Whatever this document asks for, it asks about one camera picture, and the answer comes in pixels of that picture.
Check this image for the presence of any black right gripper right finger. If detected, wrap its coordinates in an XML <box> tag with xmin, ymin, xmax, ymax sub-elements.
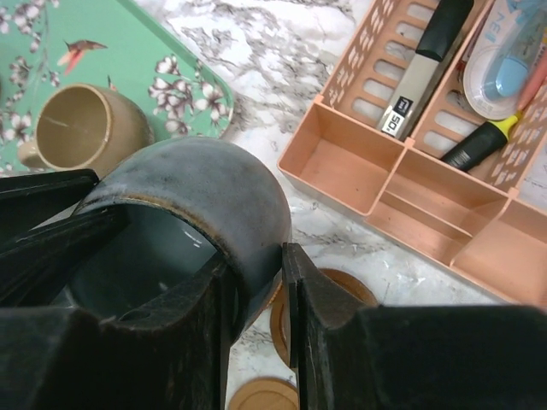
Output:
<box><xmin>282</xmin><ymin>243</ymin><xmax>546</xmax><ymax>409</ymax></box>

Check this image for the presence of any blue correction tape package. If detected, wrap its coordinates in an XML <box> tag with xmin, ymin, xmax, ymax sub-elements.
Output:
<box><xmin>460</xmin><ymin>1</ymin><xmax>546</xmax><ymax>120</ymax></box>

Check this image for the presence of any yellow black highlighter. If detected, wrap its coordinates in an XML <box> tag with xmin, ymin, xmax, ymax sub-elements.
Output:
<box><xmin>440</xmin><ymin>112</ymin><xmax>521</xmax><ymax>172</ymax></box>

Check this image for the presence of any black grey marker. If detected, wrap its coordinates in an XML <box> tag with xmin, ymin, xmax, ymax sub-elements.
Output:
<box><xmin>376</xmin><ymin>0</ymin><xmax>473</xmax><ymax>141</ymax></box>

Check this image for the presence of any peach plastic desk organizer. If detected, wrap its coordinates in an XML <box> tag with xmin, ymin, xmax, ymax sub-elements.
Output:
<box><xmin>279</xmin><ymin>1</ymin><xmax>546</xmax><ymax>308</ymax></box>

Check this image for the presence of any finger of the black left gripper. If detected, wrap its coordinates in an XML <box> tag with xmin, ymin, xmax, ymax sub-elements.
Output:
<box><xmin>1</xmin><ymin>207</ymin><xmax>129</xmax><ymax>306</ymax></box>
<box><xmin>1</xmin><ymin>169</ymin><xmax>99</xmax><ymax>239</ymax></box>

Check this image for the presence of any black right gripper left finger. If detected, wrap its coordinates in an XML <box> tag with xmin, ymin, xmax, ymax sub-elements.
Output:
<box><xmin>1</xmin><ymin>255</ymin><xmax>232</xmax><ymax>409</ymax></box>

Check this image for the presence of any dark grey mug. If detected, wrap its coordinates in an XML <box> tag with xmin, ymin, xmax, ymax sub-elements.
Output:
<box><xmin>68</xmin><ymin>138</ymin><xmax>291</xmax><ymax>338</ymax></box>

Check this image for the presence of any green floral tray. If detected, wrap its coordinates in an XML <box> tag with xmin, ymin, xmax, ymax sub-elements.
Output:
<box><xmin>1</xmin><ymin>1</ymin><xmax>234</xmax><ymax>177</ymax></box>

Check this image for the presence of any grooved brown wooden coaster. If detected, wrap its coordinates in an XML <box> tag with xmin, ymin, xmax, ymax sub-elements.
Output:
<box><xmin>270</xmin><ymin>268</ymin><xmax>379</xmax><ymax>370</ymax></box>

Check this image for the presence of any beige ceramic mug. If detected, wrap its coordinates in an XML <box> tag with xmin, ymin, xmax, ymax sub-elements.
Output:
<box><xmin>18</xmin><ymin>84</ymin><xmax>155</xmax><ymax>178</ymax></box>

